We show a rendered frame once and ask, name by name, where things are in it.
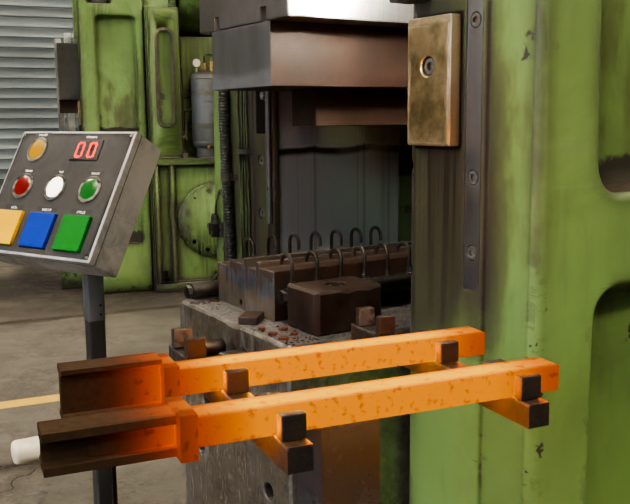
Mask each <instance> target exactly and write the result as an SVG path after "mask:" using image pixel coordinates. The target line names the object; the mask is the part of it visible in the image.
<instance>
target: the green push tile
mask: <svg viewBox="0 0 630 504"><path fill-rule="evenodd" d="M92 219H93V217H91V216H82V215H69V214H64V216H63V219H62V221H61V224H60V227H59V229H58V232H57V235H56V237H55V240H54V242H53V245H52V248H51V249H52V250H54V251H61V252H70V253H79V254H80V252H81V249H82V246H83V244H84V241H85V238H86V236H87V233H88V230H89V227H90V225H91V222H92Z"/></svg>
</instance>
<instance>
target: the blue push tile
mask: <svg viewBox="0 0 630 504"><path fill-rule="evenodd" d="M57 216H58V215H57V214H55V213H43V212H30V215H29V217H28V220H27V222H26V225H25V227H24V230H23V232H22V235H21V237H20V240H19V242H18V245H19V246H20V247H25V248H34V249H43V250H45V247H46V245H47V242H48V239H49V237H50V234H51V232H52V229H53V226H54V224H55V221H56V219H57Z"/></svg>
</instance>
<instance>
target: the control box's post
mask: <svg viewBox="0 0 630 504"><path fill-rule="evenodd" d="M82 288H83V308H84V319H85V334H86V354H87V360H89V359H98V358H106V357H107V355H106V334H105V320H106V319H105V298H104V277H103V276H97V275H89V274H82ZM92 472H93V492H94V504H114V503H113V482H112V467H109V468H103V469H97V470H92Z"/></svg>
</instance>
